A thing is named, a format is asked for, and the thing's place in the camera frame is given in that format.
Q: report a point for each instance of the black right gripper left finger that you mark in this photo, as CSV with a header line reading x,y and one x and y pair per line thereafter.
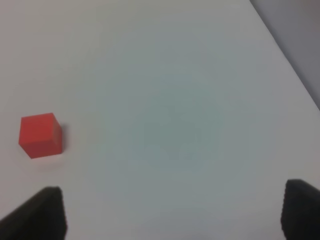
x,y
41,217

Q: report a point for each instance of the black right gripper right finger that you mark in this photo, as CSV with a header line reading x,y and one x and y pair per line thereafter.
x,y
300,216

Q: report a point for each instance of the red cube block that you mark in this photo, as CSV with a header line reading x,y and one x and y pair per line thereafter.
x,y
41,135

